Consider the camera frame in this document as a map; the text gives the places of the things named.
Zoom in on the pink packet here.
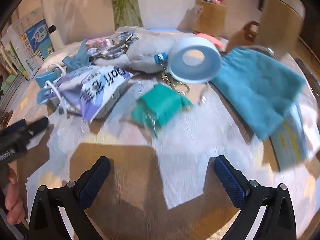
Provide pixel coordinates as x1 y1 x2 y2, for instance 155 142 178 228
86 39 110 51

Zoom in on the purple white snack bag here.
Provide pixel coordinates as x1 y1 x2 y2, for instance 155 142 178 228
54 65 135 123

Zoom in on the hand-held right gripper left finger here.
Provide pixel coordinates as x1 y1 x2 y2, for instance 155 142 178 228
28 156 111 240

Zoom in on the person's left hand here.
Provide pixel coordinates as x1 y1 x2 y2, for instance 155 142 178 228
4 166 28 225

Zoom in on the blue mesh cloth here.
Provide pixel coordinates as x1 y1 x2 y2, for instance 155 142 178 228
62 39 94 72

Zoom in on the tan pen holder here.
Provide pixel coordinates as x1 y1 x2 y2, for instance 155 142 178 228
194 0 227 37

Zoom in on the small blue paper bag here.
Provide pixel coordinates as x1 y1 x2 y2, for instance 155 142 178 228
35 64 67 88

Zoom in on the grey cloth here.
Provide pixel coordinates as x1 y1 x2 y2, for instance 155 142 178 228
94 34 175 72

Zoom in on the blue patterned packet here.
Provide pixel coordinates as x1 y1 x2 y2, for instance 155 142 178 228
100 30 139 59

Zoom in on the pink soft block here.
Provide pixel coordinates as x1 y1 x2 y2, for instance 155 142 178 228
196 33 223 48

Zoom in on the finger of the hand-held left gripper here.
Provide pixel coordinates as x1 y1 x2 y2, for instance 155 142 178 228
23 116 50 137

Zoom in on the light blue tissue pack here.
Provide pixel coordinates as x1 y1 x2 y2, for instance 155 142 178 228
271 102 310 172

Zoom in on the teal fluffy towel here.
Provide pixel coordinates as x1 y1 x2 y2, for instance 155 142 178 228
211 46 307 140

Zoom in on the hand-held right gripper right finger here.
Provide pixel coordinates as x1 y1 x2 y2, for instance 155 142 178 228
209 155 298 240

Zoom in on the gold keychain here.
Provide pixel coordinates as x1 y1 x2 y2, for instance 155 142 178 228
154 52 190 95

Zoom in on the light blue round bowl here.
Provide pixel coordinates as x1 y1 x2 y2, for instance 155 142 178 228
168 37 222 83

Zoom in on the green glass vase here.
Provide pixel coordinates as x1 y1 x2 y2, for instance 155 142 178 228
110 0 144 28

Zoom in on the green cloth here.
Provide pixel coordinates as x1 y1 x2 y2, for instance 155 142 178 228
131 84 194 137

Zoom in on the row of books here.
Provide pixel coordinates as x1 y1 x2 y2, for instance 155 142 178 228
0 37 25 95

